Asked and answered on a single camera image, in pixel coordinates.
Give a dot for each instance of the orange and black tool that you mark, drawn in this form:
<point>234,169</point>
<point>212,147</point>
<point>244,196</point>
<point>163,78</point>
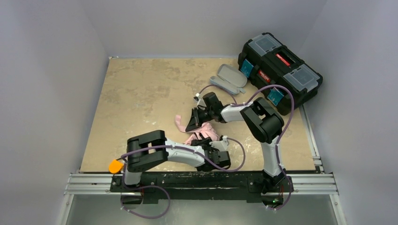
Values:
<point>115,166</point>

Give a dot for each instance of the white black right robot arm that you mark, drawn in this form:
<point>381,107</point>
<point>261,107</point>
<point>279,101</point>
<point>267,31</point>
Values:
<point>264,123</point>

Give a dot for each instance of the light blue glasses case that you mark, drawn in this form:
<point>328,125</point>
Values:
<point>230,79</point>

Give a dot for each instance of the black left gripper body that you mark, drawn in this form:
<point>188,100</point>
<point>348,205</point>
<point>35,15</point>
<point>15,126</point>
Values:
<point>204,141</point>

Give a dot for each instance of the black toolbox with clear lids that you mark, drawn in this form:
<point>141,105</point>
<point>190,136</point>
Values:
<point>264,60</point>

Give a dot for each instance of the aluminium rail frame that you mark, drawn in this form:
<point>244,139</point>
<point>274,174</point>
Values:
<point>99,184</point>

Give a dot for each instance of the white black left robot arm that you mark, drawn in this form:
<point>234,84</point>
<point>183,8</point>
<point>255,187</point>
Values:
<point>146,151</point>

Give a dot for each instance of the pink and black folding umbrella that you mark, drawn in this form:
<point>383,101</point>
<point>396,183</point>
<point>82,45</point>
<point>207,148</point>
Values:
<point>205,131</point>

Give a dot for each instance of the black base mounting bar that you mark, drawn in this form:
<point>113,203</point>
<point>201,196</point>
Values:
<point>246,186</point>

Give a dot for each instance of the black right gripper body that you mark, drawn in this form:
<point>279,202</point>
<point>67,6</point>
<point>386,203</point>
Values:
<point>199,115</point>

